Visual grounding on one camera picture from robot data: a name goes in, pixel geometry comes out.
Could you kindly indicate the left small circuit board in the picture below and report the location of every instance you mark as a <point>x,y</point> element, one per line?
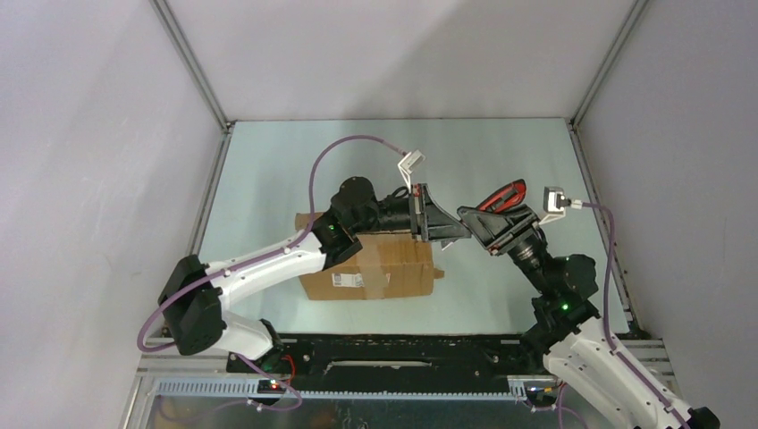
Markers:
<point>271,387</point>

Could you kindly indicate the brown cardboard express box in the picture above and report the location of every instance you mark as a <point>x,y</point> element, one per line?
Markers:
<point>389,266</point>

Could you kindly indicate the small circuit board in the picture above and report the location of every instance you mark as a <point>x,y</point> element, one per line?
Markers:
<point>535,392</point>
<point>271,387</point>

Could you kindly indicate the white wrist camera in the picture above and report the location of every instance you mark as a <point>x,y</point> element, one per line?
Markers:
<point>554,205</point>
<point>408,164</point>

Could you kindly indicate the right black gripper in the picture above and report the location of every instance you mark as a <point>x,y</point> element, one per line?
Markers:
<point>493,230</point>

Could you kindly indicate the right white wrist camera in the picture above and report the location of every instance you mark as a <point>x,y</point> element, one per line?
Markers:
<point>554,205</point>

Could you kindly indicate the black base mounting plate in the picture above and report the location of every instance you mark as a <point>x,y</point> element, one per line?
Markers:
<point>503,353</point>

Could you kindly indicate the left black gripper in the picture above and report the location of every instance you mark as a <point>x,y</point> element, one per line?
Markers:
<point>433,223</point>

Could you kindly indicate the red black utility knife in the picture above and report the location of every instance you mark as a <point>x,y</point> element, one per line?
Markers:
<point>504,198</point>

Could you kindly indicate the grey slotted cable duct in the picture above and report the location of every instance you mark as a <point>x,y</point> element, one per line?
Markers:
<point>239,388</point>

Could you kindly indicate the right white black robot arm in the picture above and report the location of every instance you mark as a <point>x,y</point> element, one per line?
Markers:
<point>571,337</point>

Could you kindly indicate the right small circuit board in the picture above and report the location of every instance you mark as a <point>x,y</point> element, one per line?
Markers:
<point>535,392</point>

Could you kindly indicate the aluminium frame rail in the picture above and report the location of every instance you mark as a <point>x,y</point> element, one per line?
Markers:
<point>177,36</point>

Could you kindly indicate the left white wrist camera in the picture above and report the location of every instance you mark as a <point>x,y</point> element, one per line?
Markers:
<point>408,164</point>

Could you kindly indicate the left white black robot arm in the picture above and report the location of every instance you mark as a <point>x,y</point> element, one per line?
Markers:
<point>197,300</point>

